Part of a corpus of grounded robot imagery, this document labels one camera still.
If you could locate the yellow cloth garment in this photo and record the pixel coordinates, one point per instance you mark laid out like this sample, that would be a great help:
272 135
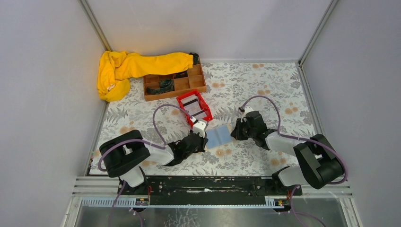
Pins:
116 68

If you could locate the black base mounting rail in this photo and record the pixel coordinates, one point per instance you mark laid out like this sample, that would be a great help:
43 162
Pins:
208 190

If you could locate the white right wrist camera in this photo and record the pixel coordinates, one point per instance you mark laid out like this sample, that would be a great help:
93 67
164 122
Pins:
244 110

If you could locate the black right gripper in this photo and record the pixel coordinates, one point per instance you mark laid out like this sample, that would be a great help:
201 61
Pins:
239 130

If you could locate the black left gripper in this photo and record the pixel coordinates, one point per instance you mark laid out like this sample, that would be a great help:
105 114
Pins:
198 141

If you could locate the white card with magnetic stripe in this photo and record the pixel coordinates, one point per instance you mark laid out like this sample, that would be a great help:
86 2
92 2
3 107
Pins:
200 115

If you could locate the wooden compartment tray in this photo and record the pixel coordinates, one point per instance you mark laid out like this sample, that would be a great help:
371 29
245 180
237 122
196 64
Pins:
194 80

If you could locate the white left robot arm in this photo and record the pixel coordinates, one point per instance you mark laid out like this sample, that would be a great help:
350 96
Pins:
122 156

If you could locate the red plastic bin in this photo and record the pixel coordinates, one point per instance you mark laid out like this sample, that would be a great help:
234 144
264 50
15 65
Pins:
192 95

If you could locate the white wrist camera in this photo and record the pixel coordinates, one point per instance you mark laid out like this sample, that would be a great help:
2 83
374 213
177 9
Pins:
244 110
199 126

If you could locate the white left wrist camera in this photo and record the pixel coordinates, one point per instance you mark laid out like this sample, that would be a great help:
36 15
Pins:
199 126

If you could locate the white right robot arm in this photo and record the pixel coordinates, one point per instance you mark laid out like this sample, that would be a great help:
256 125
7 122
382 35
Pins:
317 164

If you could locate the beige card holder wallet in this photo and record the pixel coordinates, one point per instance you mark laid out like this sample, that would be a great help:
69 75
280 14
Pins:
218 136

